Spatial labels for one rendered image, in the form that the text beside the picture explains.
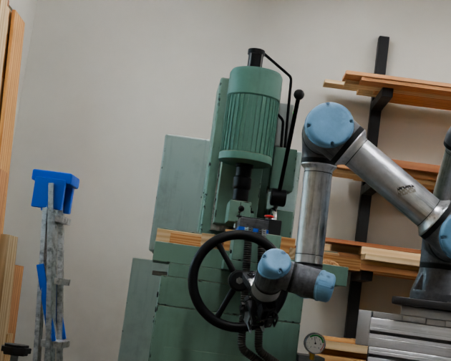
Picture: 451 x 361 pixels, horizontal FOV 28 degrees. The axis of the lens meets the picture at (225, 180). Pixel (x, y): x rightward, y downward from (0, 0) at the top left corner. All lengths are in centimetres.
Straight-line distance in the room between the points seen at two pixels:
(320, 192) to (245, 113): 61
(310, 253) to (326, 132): 33
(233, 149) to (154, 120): 246
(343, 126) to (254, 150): 69
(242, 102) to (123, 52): 259
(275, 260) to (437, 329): 46
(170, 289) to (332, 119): 81
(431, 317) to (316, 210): 40
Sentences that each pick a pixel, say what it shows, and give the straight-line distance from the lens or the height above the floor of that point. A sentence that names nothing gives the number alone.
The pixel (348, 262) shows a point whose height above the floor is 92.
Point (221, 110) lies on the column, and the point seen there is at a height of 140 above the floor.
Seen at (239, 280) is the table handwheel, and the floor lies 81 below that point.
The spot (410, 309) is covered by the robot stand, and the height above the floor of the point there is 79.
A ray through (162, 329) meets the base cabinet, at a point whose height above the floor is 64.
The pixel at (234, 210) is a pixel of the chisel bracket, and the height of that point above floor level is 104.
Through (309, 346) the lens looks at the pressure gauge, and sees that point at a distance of 272.
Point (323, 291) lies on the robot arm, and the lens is 222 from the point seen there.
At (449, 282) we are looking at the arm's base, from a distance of 238.
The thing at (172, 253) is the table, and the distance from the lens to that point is 274.
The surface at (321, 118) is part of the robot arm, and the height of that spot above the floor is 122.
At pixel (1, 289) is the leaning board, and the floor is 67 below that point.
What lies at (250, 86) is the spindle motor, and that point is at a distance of 290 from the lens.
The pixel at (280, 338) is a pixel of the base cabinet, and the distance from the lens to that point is 276.
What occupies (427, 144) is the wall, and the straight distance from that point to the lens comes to 540.
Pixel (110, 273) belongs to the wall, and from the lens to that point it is 523.
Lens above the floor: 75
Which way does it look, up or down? 7 degrees up
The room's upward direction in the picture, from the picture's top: 8 degrees clockwise
